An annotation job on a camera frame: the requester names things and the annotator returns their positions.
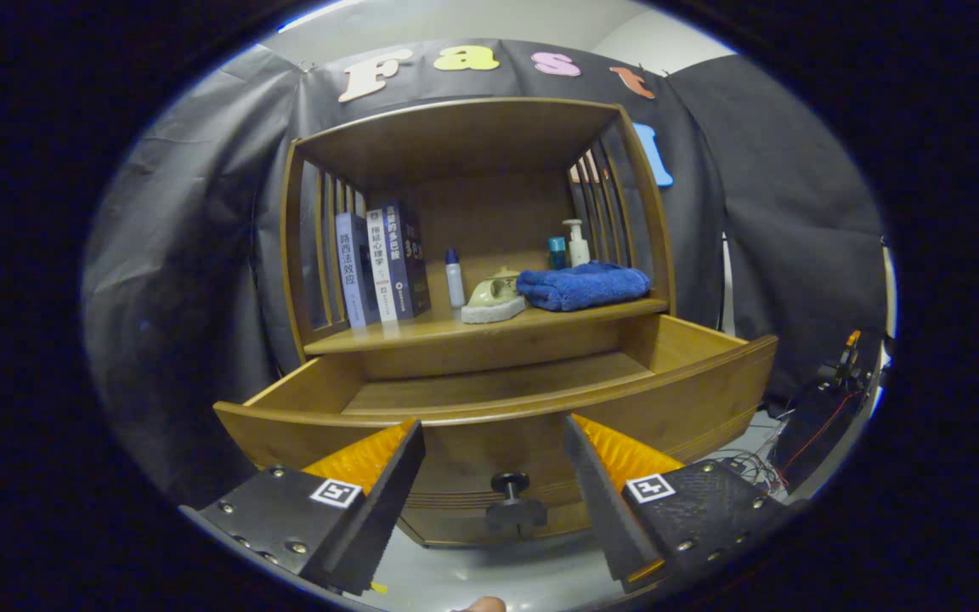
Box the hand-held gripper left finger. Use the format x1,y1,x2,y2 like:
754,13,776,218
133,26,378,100
188,416,427,598

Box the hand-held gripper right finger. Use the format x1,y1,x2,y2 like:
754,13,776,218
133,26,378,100
561,413,796,596

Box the black drawer knob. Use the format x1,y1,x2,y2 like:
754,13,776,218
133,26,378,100
485,472,548,530

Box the wooden drawer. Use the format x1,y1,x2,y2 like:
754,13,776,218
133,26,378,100
213,313,779,530

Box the cream brush white pad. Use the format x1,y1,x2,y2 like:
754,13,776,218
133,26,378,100
461,270,529,325

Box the wooden countertop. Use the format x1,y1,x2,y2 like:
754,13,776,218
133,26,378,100
303,293,671,356

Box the wooden cabinet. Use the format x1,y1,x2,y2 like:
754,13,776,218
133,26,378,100
279,96,677,549

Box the blue folded towel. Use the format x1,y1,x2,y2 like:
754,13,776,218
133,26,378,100
515,261,652,313

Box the white bottle blue cap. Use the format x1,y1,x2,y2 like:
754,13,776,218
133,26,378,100
444,248,467,309

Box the grey-blue book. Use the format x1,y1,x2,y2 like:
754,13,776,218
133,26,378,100
334,211,382,329

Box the white spine book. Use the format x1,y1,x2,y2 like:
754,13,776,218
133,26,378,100
365,207,401,324

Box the dark navy book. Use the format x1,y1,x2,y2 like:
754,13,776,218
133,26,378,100
382,200,433,320

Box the white pump bottle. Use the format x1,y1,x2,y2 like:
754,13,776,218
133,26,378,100
563,218,591,268

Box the black orange tool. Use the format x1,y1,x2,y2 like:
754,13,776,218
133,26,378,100
829,330,864,383

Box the tangle of floor cables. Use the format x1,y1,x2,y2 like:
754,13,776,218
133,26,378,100
706,449,788,494

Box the red cable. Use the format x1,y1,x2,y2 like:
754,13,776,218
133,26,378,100
783,387,860,485

